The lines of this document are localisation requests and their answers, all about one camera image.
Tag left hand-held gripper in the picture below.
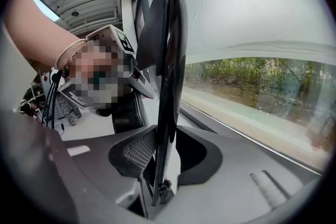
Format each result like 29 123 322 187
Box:
57 24 156 110

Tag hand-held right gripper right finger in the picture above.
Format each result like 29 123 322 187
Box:
157 125 323 224

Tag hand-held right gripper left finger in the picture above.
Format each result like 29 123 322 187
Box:
61 125 159 218

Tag black folding chair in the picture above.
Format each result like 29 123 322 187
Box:
112 0 188 205

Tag person's left forearm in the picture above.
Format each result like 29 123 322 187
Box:
2 0 89 73

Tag person's left hand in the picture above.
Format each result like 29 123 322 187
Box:
68 41 119 79

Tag white cabinet red diamond mark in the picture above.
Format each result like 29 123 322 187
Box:
39 69 66 87

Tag long ceiling light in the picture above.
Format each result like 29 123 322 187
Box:
24 0 60 22

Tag black window frame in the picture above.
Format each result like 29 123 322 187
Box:
132 0 326 175

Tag beige wrist bracelet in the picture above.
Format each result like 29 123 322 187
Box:
54 38 94 73

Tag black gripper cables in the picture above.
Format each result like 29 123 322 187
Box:
43 70 66 131

